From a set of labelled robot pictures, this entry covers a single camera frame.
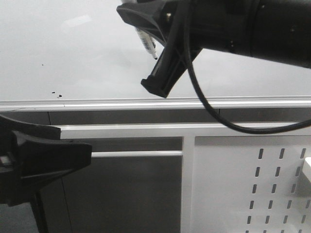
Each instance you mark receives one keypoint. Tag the white metal rack frame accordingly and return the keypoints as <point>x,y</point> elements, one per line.
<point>187,132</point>

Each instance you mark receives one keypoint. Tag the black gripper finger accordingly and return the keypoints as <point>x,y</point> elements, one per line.
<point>158,18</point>

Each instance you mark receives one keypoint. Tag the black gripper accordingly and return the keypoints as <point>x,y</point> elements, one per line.
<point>222,25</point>
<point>32,155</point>

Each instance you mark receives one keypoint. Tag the white whiteboard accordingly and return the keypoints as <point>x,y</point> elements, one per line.
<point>63,55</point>

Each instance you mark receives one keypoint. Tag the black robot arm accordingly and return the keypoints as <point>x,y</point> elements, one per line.
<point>275,30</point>

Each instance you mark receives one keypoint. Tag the dark grey cabinet panel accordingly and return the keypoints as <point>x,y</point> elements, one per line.
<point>117,195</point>

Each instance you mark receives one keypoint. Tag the white pegboard panel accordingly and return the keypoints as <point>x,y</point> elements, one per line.
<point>251,184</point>

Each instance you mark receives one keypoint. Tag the white shelf bracket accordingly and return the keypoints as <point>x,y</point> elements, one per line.
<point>306,174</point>

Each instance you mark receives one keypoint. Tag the white whiteboard marker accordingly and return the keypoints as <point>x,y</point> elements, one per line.
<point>147,42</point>

